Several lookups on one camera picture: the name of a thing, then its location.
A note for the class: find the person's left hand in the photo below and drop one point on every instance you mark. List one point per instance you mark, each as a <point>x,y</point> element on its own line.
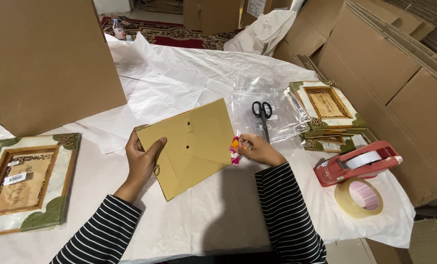
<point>139,161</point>

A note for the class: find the person's right hand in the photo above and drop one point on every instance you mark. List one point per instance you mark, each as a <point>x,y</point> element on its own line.
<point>259,149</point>

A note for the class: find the person's right fingers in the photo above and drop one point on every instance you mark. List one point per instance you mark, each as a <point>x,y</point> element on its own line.
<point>245,143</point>

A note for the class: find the picture frame with cardboard back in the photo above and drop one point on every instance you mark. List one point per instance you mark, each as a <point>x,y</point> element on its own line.
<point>189,146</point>

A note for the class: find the stack of clear plastic bags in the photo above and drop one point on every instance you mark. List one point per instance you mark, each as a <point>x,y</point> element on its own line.
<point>268,110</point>

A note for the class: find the white wrapping paper sheets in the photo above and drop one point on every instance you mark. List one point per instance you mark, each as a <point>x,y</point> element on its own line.
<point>189,84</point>

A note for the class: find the stack of shell picture frames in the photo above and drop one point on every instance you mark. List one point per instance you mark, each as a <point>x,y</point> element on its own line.
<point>328,113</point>

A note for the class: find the crumpled white paper heap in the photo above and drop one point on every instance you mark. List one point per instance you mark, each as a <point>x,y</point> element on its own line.
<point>264,33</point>

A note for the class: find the red tape dispenser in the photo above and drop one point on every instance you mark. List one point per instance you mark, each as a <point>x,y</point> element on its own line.
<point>356,163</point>

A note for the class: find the clear packing tape roll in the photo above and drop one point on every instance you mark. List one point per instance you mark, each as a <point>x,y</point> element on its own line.
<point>357,198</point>

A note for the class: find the red patterned carpet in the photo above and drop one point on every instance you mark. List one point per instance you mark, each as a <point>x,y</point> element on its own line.
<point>171,33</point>

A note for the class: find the brown cardboard boxes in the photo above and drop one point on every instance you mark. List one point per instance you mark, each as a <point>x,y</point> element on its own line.
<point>222,13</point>

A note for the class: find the stack of flattened cardboard boxes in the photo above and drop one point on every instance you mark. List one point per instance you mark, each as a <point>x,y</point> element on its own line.
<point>383,73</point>

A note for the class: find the clear plastic water bottle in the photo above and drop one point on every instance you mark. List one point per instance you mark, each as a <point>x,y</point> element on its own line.
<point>118,29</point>

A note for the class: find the large upright cardboard box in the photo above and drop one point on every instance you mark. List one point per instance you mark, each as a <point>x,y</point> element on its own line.
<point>42,62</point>

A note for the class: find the wrapped shell picture frame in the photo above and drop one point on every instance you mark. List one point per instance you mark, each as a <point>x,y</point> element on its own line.
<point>24,183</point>

